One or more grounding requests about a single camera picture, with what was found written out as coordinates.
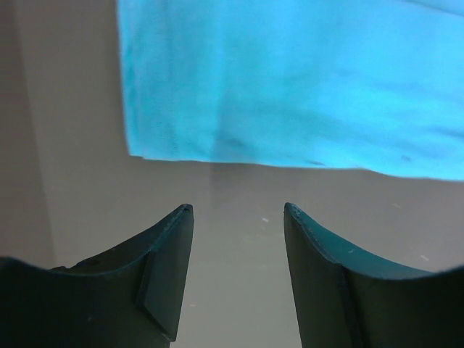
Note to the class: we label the light blue t shirt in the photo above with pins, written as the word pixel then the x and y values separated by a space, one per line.
pixel 335 85

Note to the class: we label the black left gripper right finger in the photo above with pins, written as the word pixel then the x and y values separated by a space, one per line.
pixel 346 296

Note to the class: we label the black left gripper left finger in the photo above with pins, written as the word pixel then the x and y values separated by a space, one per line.
pixel 128 296

